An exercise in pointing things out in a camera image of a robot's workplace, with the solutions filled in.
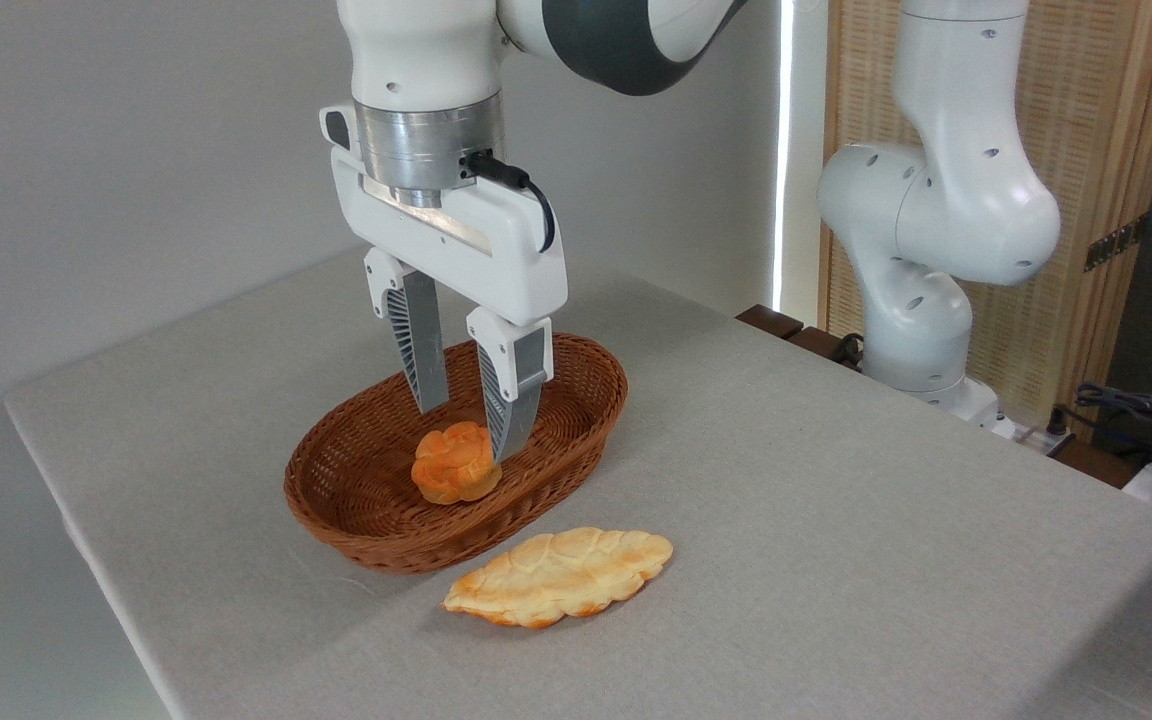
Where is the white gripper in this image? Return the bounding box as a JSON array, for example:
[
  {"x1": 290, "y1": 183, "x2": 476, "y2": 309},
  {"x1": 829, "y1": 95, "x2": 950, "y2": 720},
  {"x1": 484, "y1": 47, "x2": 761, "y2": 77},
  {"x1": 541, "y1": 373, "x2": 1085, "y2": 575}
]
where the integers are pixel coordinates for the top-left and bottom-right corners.
[{"x1": 319, "y1": 100, "x2": 569, "y2": 463}]

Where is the long leaf-shaped bread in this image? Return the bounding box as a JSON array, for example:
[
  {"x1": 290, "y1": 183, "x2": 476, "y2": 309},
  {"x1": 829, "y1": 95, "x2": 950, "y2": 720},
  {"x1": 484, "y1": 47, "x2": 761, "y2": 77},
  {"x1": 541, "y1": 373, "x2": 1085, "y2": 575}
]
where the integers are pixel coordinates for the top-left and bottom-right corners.
[{"x1": 442, "y1": 527, "x2": 675, "y2": 630}]

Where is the round flower-shaped bread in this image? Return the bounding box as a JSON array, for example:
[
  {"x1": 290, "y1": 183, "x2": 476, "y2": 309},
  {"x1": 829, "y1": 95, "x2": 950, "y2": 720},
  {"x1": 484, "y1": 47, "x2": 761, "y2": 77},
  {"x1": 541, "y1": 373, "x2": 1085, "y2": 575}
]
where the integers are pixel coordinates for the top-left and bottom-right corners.
[{"x1": 410, "y1": 421, "x2": 503, "y2": 506}]

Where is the brown wicker oval basket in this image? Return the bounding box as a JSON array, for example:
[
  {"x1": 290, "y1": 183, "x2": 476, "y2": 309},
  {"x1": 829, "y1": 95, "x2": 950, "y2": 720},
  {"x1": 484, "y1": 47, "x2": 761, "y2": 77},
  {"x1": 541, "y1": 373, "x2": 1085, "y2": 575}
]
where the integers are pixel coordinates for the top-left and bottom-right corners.
[{"x1": 283, "y1": 332, "x2": 629, "y2": 575}]

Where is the dark brown wooden furniture edge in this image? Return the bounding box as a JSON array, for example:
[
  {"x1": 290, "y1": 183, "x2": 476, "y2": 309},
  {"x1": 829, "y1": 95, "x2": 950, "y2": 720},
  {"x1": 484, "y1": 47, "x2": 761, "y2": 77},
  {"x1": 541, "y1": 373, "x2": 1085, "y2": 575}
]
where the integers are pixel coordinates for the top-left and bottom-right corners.
[{"x1": 736, "y1": 304, "x2": 867, "y2": 373}]

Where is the grey tablecloth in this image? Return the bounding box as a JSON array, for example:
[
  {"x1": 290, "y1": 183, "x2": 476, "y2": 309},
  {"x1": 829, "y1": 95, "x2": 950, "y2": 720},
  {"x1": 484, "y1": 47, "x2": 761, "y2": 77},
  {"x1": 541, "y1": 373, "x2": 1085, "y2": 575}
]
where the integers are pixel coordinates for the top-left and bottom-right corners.
[{"x1": 4, "y1": 245, "x2": 1152, "y2": 720}]

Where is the dark metal screen hinge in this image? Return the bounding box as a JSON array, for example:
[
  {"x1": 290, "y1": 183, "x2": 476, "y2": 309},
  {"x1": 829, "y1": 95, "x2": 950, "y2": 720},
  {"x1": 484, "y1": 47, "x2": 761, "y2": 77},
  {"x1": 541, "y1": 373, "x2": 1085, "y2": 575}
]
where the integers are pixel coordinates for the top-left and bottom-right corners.
[{"x1": 1084, "y1": 213, "x2": 1149, "y2": 273}]

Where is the wooden woven folding screen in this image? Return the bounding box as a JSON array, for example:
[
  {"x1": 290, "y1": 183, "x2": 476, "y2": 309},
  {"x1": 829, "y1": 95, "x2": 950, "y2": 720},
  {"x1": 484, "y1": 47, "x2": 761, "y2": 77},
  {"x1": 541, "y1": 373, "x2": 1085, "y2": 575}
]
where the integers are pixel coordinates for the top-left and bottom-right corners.
[{"x1": 818, "y1": 0, "x2": 1152, "y2": 431}]

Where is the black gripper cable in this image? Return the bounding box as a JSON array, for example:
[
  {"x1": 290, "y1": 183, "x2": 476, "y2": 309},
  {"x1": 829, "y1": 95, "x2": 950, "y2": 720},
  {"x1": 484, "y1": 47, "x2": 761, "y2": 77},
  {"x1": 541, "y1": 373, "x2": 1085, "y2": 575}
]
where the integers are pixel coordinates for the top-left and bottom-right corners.
[{"x1": 463, "y1": 150, "x2": 557, "y2": 254}]

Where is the bundle of black cables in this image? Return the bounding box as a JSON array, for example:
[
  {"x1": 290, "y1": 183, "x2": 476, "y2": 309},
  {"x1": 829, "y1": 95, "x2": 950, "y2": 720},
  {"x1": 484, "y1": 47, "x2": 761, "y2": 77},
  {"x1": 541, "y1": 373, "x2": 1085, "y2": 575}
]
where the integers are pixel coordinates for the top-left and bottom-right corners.
[{"x1": 1051, "y1": 383, "x2": 1152, "y2": 463}]

